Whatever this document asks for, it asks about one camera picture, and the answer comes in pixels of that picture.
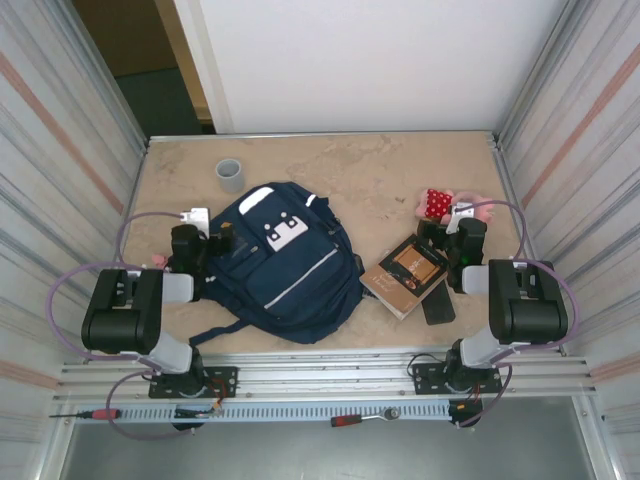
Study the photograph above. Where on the brown book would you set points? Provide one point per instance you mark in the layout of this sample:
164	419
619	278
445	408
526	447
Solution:
400	282

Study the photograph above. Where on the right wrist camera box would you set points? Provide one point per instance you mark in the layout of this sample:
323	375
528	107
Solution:
462	209

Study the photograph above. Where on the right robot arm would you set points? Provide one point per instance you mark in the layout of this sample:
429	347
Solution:
530	310

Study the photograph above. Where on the navy blue backpack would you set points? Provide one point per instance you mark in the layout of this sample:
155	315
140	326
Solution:
280	270

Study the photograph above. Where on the small pink toy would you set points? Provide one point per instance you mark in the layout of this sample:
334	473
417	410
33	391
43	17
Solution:
160	260

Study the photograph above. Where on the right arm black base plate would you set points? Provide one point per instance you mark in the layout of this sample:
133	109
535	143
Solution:
425	377

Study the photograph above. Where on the pink plush doll red dress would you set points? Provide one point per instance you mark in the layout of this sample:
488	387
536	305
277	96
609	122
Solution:
436	202

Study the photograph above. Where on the grey plastic cup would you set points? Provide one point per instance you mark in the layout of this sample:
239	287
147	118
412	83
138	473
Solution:
229	177

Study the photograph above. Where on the black pencil case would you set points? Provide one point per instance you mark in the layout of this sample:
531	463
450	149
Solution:
440	309

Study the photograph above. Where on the aluminium mounting rail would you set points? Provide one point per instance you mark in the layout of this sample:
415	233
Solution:
325	372

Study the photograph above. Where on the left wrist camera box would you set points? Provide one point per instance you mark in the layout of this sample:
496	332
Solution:
196	217

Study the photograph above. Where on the beige door frame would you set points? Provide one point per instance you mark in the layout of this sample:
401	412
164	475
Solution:
182	55

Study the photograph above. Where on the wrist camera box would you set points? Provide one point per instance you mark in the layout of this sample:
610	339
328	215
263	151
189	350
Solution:
196	217
462	209

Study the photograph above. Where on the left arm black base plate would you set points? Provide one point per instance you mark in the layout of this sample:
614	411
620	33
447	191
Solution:
225	380

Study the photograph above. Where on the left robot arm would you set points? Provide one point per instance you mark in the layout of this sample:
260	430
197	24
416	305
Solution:
120	320

